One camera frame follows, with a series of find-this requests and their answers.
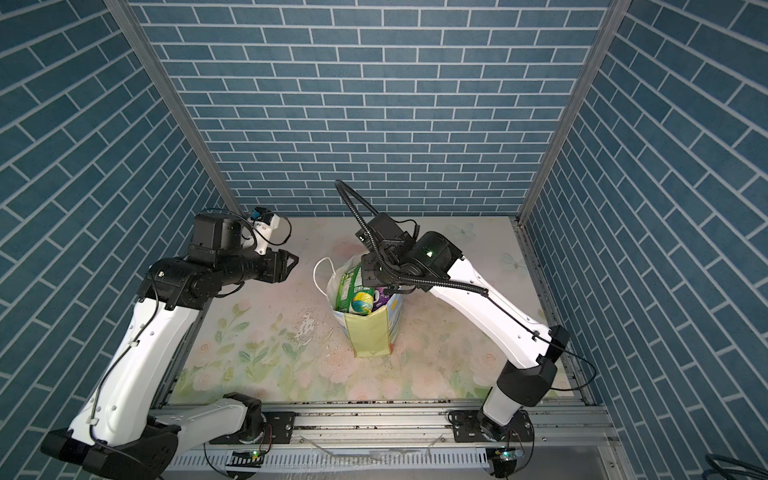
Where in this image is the purple Fox's candy bag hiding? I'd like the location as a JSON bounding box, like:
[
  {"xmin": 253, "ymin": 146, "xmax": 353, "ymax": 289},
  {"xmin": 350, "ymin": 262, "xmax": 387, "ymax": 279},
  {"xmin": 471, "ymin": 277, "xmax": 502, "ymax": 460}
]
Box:
[{"xmin": 372, "ymin": 287, "xmax": 392, "ymax": 312}]

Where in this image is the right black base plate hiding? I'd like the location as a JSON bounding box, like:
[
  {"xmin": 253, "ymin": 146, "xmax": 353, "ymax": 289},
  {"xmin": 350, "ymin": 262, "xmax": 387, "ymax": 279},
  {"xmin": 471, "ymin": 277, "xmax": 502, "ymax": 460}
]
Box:
[{"xmin": 446, "ymin": 409, "xmax": 535, "ymax": 443}]

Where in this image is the green yellow lemon candy bag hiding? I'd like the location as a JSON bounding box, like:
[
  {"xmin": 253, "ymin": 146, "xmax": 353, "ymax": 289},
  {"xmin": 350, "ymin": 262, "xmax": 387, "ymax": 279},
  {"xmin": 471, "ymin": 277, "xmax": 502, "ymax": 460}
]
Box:
[{"xmin": 335, "ymin": 266, "xmax": 378, "ymax": 316}]

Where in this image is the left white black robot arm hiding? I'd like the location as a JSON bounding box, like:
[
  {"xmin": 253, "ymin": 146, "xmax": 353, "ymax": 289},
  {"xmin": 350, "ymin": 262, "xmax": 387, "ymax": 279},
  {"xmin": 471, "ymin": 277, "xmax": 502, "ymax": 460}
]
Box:
[{"xmin": 40, "ymin": 207, "xmax": 299, "ymax": 479}]

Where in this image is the aluminium mounting rail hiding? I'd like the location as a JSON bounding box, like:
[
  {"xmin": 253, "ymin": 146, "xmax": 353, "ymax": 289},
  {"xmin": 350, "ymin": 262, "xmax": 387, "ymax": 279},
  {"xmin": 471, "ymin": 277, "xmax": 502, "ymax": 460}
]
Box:
[{"xmin": 161, "ymin": 399, "xmax": 634, "ymax": 479}]

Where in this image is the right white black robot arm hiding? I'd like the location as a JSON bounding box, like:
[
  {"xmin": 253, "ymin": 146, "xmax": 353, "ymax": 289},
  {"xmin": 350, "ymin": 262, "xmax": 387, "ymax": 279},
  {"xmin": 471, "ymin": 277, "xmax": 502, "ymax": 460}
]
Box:
[{"xmin": 356, "ymin": 213, "xmax": 569, "ymax": 440}]

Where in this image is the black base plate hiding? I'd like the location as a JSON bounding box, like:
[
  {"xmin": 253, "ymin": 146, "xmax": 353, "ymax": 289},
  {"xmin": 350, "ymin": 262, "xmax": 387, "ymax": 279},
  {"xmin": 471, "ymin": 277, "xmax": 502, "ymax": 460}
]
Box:
[
  {"xmin": 210, "ymin": 411, "xmax": 296, "ymax": 446},
  {"xmin": 446, "ymin": 409, "xmax": 535, "ymax": 443}
]

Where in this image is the right black corrugated cable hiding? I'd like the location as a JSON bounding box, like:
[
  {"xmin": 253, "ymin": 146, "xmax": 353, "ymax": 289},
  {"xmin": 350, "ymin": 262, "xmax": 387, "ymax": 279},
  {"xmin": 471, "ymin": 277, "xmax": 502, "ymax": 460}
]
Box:
[{"xmin": 334, "ymin": 179, "xmax": 490, "ymax": 297}]

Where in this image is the white green paper bag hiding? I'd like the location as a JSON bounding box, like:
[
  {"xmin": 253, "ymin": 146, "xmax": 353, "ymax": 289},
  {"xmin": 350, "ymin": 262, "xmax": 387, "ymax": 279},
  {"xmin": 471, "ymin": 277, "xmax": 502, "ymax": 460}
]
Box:
[{"xmin": 312, "ymin": 254, "xmax": 403, "ymax": 358}]

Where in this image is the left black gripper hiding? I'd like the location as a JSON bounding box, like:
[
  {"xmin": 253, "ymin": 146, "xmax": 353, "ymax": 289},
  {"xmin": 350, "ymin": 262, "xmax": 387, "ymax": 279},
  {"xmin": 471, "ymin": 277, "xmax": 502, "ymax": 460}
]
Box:
[{"xmin": 217, "ymin": 244, "xmax": 301, "ymax": 289}]

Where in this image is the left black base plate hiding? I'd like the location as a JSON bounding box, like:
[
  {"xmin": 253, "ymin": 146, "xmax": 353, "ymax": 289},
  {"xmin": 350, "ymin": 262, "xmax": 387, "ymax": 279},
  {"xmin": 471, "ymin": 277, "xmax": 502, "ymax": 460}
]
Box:
[{"xmin": 210, "ymin": 411, "xmax": 296, "ymax": 446}]

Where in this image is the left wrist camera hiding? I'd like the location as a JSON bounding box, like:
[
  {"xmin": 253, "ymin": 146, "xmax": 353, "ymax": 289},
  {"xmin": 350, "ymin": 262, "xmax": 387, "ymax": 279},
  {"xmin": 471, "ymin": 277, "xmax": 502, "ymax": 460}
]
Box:
[{"xmin": 250, "ymin": 207, "xmax": 282, "ymax": 255}]

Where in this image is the floral table mat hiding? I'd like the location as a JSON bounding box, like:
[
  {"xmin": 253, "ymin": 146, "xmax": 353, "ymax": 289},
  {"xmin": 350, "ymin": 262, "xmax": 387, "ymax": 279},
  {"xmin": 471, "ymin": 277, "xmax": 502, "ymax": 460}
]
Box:
[{"xmin": 169, "ymin": 216, "xmax": 574, "ymax": 404}]

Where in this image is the black cable bottom right corner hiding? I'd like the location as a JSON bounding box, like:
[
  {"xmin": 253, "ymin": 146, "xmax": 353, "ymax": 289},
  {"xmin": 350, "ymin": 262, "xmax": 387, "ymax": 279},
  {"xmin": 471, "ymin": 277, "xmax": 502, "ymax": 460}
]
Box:
[{"xmin": 703, "ymin": 453, "xmax": 768, "ymax": 480}]

